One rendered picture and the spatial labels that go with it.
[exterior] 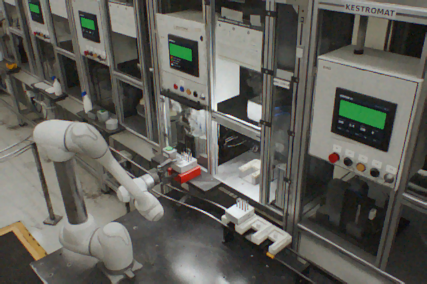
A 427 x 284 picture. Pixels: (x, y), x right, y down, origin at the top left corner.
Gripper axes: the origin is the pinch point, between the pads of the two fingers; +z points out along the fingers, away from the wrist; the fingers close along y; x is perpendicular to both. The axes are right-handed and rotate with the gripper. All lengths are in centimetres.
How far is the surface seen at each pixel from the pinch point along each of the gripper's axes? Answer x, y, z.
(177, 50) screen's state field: 11, 66, 14
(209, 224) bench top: -25.0, -30.4, 1.2
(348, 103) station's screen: -96, 68, 14
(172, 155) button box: 11.4, 1.3, 4.5
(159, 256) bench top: -26, -30, -37
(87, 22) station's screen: 114, 64, 13
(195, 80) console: 0, 51, 16
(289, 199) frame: -70, 5, 17
